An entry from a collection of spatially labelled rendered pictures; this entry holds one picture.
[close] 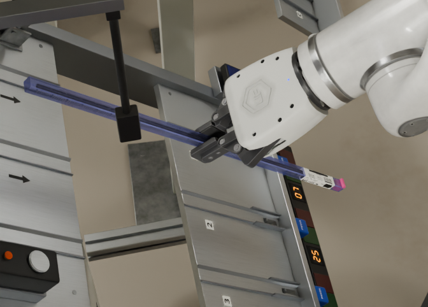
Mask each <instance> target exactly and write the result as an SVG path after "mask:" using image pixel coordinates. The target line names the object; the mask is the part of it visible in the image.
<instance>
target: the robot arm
mask: <svg viewBox="0 0 428 307"><path fill-rule="evenodd" d="M365 93H367V96H368V98H369V101H370V103H371V106H372V108H373V110H374V113H375V115H376V117H377V119H378V121H379V122H380V123H381V125H382V127H383V128H384V129H385V130H386V131H387V132H388V133H389V134H391V135H393V136H396V137H401V138H408V137H413V136H416V135H419V134H422V133H423V132H425V131H428V0H370V1H369V2H368V3H366V4H364V5H363V6H361V7H360V8H358V9H356V10H355V11H353V12H351V13H350V14H348V15H347V16H345V17H343V18H342V19H340V20H339V21H337V22H335V23H334V24H332V25H330V26H329V27H327V28H326V29H324V30H323V31H321V32H319V33H318V34H311V35H310V36H309V37H308V40H306V41H305V42H303V43H301V44H300V45H299V46H298V48H296V47H294V46H293V47H291V48H288V49H285V50H281V51H279V52H276V53H274V54H271V55H268V56H267V57H265V58H263V59H261V60H259V61H257V62H254V63H253V64H251V65H249V66H247V67H245V68H243V69H242V70H240V71H238V72H237V73H235V74H233V75H232V76H230V77H229V78H228V79H227V80H226V82H225V84H224V91H223V100H222V102H221V103H220V106H219V108H218V110H217V111H216V112H214V113H213V114H212V116H211V120H210V121H209V122H207V123H205V124H204V125H202V126H201V127H198V128H197V129H196V130H195V132H199V133H201V134H205V135H207V136H211V137H212V138H210V139H209V140H207V141H205V142H204V143H202V144H200V145H199V146H197V147H195V148H194V149H192V150H191V151H190V156H191V157H193V158H195V159H197V160H199V161H201V162H203V163H209V162H212V161H214V160H215V159H217V158H219V157H221V156H223V155H224V154H226V153H227V152H231V153H233V154H237V155H238V157H239V158H240V159H241V161H242V162H243V164H244V165H246V166H248V167H250V168H254V167H255V166H256V165H257V164H258V163H259V162H260V161H261V160H262V158H265V157H269V156H270V155H273V154H275V153H276V152H279V151H280V150H282V149H283V148H285V147H286V146H288V145H290V144H291V143H293V142H294V141H295V140H297V139H299V138H300V137H301V136H303V135H304V134H306V133H307V132H308V131H310V130H311V129H312V128H314V127H315V126H316V125H317V124H318V123H319V122H320V121H322V120H323V119H324V118H325V117H326V116H327V115H328V110H329V109H330V108H333V109H338V108H340V107H342V106H343V105H345V104H347V103H349V102H350V101H352V100H354V99H356V98H357V97H359V96H361V95H363V94H365ZM232 126H233V127H234V130H233V131H231V132H229V133H227V130H226V129H229V128H231V127H232Z"/></svg>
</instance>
